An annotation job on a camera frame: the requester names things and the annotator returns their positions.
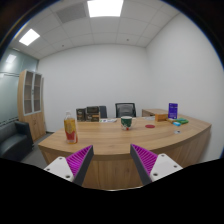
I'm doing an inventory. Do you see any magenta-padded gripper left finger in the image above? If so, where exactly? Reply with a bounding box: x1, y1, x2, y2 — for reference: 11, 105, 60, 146
43, 144, 95, 187

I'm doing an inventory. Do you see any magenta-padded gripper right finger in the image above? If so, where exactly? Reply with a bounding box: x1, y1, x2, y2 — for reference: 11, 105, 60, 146
129, 143, 183, 186

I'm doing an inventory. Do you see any amber drink bottle white cap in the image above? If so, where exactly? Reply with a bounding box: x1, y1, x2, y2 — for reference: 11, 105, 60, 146
63, 110, 79, 145

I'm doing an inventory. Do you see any orange cardboard box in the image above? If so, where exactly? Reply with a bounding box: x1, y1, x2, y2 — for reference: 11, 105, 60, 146
154, 113, 169, 122

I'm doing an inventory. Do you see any green flat packet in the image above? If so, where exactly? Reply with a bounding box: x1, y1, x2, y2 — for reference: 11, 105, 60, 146
172, 117, 190, 126

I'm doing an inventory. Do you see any wooden glass-door cabinet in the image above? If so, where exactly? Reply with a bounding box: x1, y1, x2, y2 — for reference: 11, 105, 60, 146
17, 69, 47, 142

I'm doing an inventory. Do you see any black leather sofa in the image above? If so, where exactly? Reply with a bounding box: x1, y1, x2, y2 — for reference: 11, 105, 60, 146
0, 120, 34, 162

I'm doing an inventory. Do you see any wooden side desk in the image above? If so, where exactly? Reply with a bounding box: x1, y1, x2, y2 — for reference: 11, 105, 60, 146
141, 108, 169, 118

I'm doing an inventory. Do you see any purple upright box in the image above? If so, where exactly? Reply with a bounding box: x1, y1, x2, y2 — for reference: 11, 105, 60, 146
167, 102, 179, 120

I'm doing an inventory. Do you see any green christmas mug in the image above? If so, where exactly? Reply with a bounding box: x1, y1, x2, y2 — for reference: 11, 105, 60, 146
120, 115, 137, 131

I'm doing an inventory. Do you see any black and brown carton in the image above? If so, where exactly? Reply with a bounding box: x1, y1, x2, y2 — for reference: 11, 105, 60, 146
86, 105, 101, 123

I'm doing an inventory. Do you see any white printed pamphlet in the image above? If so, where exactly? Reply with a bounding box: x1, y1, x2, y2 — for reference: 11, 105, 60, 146
99, 118, 118, 124

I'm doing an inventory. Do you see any grey mesh office chair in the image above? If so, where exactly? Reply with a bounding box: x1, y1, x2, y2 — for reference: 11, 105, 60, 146
115, 102, 137, 119

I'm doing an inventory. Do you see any rectangular ceiling light panel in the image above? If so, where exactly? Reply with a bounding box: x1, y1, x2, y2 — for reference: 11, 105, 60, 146
18, 28, 41, 47
86, 0, 125, 18

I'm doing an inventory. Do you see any ceiling air vent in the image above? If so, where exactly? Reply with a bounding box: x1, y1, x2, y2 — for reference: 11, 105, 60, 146
54, 2, 88, 24

